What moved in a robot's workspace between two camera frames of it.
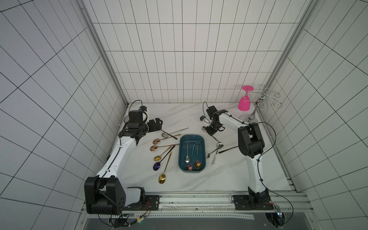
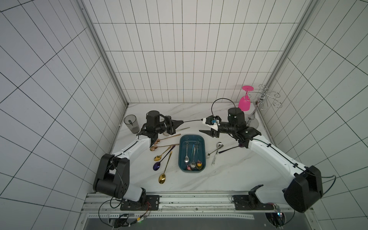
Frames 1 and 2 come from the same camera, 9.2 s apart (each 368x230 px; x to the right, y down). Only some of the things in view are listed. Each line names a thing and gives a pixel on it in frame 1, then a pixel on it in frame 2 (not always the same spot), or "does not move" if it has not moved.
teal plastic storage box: x=191 y=153 does not move
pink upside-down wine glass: x=244 y=102 does not move
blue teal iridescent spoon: x=189 y=166 does not move
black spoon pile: x=174 y=137 -> x=201 y=119
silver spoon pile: x=165 y=135 does not move
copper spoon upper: x=156 y=141 does not move
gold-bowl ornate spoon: x=197 y=164 does not move
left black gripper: x=158 y=126 -> x=173 y=124
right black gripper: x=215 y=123 -> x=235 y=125
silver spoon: x=187 y=159 does not move
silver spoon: x=219 y=144 -> x=193 y=164
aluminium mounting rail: x=220 y=204 does not move
